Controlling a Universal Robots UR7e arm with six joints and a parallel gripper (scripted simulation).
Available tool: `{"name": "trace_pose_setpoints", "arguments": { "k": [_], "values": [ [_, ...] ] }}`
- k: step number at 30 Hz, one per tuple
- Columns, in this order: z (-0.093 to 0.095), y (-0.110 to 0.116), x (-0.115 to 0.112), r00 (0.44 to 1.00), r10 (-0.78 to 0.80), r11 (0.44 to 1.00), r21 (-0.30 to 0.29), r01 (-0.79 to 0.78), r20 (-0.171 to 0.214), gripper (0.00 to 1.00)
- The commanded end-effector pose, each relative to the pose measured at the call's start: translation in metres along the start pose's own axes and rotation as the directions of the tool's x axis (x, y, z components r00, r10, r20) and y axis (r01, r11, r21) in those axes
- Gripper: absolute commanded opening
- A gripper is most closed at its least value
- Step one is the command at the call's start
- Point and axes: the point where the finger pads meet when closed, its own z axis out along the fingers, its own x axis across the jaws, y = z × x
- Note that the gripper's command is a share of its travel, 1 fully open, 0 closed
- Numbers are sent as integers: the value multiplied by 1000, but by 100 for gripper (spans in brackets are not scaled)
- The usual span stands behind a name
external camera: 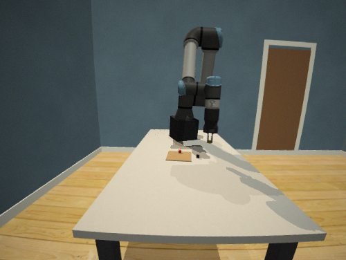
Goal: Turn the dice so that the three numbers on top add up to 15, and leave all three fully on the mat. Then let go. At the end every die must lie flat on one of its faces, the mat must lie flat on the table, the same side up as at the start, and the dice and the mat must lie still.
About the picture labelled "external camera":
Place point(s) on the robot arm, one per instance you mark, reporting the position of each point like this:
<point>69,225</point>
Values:
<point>193,93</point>

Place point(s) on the tan mat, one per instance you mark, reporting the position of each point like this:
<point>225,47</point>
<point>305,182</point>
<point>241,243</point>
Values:
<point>176,156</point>

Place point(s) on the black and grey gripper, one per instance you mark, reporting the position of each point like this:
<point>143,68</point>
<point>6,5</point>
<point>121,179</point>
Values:
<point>211,116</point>

